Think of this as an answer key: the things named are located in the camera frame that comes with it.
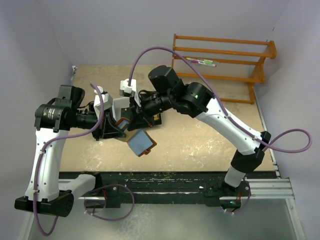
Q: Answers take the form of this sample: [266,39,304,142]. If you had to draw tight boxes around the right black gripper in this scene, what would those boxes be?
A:
[127,92,174,131]

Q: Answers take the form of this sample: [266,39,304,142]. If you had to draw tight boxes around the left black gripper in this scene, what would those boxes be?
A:
[70,106,126,141]

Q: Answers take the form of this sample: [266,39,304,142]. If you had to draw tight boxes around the brown leather card holder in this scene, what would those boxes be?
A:
[116,117,157,157]

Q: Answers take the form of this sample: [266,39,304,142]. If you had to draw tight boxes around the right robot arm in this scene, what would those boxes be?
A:
[120,65,271,196]

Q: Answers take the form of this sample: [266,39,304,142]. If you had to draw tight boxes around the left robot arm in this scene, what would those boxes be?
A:
[14,83,115,217]

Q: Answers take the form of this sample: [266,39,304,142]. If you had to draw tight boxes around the black card in white bin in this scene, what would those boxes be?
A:
[120,107,132,121]

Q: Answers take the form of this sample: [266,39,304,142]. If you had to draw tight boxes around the black right bin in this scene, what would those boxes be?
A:
[146,113,162,128]

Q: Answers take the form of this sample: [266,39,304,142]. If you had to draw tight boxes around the coloured markers on rack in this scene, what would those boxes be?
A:
[185,57,219,67]

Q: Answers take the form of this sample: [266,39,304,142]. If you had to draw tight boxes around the orange wooden rack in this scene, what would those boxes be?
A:
[172,34,277,104]

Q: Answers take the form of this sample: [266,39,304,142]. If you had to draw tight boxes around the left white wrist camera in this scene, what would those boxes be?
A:
[93,86,113,118]

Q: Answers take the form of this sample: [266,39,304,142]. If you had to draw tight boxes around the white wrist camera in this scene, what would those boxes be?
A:
[119,78,141,107]
[93,86,113,118]

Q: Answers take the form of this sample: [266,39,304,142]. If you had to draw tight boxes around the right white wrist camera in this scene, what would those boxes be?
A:
[119,78,141,107]

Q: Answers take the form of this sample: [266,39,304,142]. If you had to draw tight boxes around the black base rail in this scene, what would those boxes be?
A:
[58,171,252,208]

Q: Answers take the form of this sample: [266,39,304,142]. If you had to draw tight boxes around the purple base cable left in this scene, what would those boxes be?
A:
[83,183,136,222]

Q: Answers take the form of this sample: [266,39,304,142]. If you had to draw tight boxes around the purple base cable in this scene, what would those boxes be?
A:
[222,182,253,216]
[83,183,136,222]

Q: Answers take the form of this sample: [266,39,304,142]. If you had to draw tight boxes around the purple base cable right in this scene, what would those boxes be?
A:
[222,182,253,216]

